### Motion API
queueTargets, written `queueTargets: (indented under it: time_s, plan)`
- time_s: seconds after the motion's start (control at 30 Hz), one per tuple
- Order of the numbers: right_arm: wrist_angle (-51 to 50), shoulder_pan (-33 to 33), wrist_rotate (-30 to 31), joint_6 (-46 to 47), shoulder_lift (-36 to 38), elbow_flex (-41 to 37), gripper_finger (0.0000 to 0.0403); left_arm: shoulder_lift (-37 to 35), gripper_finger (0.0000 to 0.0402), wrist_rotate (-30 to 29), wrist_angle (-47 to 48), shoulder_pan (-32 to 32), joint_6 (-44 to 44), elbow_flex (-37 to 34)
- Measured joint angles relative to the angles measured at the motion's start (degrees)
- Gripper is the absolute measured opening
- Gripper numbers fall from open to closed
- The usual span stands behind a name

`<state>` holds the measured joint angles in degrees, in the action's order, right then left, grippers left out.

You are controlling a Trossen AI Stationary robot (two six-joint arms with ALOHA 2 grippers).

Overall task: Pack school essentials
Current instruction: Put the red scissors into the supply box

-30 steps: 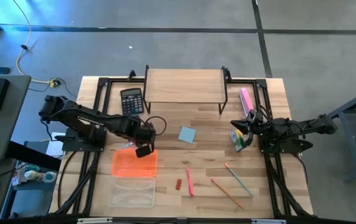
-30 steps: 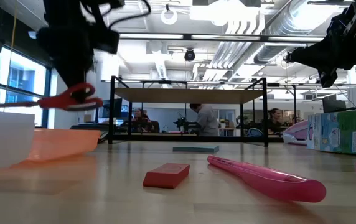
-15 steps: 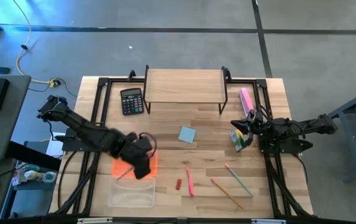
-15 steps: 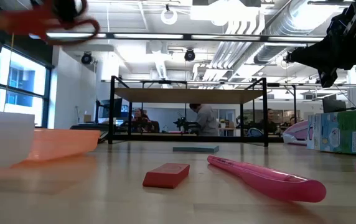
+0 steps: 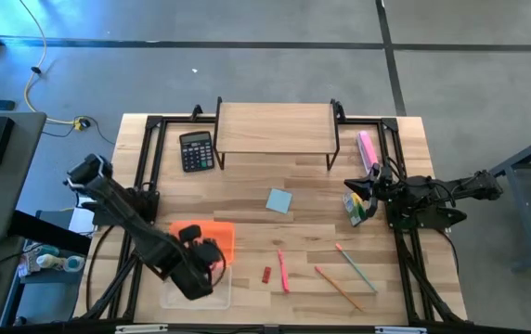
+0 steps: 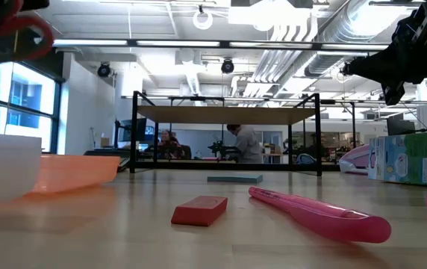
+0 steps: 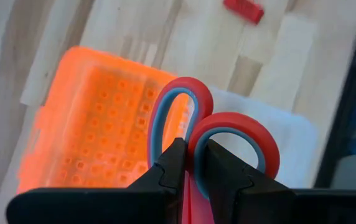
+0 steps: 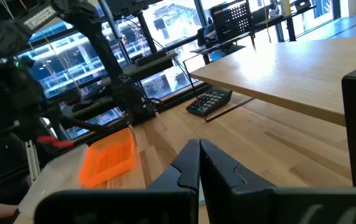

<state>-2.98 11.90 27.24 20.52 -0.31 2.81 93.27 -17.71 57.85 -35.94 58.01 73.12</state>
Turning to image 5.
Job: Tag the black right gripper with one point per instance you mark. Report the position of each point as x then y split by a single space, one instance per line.
382 185

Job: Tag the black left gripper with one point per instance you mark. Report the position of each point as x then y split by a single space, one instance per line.
192 280

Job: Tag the green yellow crayon box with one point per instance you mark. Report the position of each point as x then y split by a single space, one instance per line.
353 213

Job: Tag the orange container lid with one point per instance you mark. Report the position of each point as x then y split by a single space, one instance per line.
221 234

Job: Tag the clear plastic container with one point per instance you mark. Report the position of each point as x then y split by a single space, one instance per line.
219 299

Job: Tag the red eraser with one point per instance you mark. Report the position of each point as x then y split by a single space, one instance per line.
266 274

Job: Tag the teal pencil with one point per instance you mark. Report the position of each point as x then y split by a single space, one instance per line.
357 269

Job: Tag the pink pen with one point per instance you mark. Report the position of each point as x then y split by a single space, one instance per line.
283 271

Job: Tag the blue sticky note pad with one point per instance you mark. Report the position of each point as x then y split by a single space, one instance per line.
278 200

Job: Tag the orange pencil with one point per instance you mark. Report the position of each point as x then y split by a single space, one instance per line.
340 289

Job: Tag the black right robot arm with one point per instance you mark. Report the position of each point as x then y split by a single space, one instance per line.
432 190

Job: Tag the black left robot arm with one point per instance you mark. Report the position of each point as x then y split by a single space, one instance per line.
121 209

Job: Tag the black calculator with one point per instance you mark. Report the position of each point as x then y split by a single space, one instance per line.
197 153

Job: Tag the white paper sheet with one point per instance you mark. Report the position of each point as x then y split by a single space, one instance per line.
80 222

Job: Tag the blue-grey metal cart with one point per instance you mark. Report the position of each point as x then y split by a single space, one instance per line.
516 218

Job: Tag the grey side desk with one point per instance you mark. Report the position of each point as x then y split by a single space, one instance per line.
10 185

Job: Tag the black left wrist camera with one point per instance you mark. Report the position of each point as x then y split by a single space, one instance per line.
190 233

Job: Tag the black aluminium table frame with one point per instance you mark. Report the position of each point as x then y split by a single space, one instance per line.
389 124

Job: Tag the white edge bracket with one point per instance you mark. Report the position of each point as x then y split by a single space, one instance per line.
400 330
140 329

